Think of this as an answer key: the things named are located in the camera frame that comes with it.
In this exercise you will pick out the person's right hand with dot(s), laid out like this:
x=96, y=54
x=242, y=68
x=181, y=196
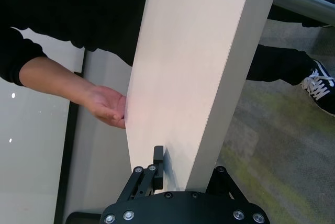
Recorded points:
x=107, y=106

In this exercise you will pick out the white rectangular table top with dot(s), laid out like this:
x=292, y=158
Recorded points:
x=188, y=77

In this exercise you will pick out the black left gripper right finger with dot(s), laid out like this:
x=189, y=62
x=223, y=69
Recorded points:
x=222, y=182

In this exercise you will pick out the person's bare right forearm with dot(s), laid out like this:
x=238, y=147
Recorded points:
x=55, y=77

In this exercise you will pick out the person in black clothes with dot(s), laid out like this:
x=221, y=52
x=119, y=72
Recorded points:
x=78, y=4

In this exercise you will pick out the black trousers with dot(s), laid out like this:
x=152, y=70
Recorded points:
x=280, y=64

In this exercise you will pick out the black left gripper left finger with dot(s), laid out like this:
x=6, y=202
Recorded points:
x=158, y=166

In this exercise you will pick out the black white right sneaker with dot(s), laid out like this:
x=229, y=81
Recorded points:
x=320, y=90

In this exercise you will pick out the black wall rail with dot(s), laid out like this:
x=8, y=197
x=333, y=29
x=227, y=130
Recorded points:
x=70, y=129

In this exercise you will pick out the chrome table column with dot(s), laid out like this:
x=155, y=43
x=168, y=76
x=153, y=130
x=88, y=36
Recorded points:
x=306, y=1

